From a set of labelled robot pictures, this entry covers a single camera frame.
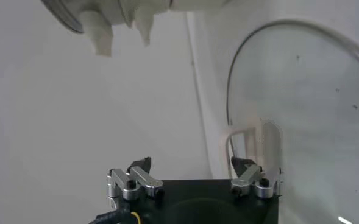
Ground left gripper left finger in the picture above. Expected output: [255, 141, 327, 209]
[105, 156, 165, 211]

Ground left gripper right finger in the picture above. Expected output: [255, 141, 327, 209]
[230, 156, 284, 200]

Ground round glass pot lid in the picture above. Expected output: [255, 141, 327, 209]
[218, 18, 359, 224]

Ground white electric cooker base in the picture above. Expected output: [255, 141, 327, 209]
[112, 0, 229, 47]

